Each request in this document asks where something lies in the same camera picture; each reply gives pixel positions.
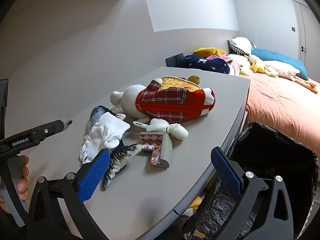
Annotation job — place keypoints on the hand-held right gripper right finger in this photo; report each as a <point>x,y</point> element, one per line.
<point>226,172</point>

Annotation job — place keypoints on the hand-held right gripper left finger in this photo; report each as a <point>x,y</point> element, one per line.
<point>93,175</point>

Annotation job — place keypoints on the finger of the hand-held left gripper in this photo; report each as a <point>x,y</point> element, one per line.
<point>52,128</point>

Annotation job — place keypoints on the grey white fish plush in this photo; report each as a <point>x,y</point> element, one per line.
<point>120,160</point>

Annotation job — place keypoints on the white quilted cloth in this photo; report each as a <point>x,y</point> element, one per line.
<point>105,135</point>

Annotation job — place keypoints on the trash bin with black bag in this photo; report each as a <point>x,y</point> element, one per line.
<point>270,150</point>

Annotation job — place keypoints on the grey foam corner guard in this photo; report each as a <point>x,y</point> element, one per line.
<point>166,150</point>

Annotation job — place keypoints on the white rabbit plush red plaid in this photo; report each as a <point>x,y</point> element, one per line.
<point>165,105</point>

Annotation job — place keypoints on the yellow paper cup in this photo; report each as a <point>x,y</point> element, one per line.
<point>170,83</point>

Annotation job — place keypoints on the person's left hand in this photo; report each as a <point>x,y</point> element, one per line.
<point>23,170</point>

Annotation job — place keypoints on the metal desk grommet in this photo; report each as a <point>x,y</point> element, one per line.
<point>68,125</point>

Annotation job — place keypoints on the yellow soft toy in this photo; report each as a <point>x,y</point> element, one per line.
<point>195,203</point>

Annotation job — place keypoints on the bed with orange sheet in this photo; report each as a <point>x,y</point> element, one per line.
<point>275,105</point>

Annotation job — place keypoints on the yellow duck plush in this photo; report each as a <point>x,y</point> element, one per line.
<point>258,67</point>

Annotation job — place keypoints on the dark navy patterned pillow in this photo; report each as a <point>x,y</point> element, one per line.
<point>200,63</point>

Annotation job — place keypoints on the cream dotted pillow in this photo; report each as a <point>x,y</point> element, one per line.
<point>242,60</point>

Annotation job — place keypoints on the white goose plush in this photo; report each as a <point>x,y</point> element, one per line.
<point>282,68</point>

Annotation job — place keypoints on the mustard yellow plush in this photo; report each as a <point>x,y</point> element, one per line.
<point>207,52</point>

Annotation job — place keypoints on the teal long cushion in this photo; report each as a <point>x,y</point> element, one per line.
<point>280,56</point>

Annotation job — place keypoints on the patchwork checkered pillow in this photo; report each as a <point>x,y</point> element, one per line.
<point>241,43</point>

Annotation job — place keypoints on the white door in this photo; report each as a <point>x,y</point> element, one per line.
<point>303,25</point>

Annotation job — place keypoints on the black wall socket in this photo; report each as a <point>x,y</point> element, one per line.
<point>172,60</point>

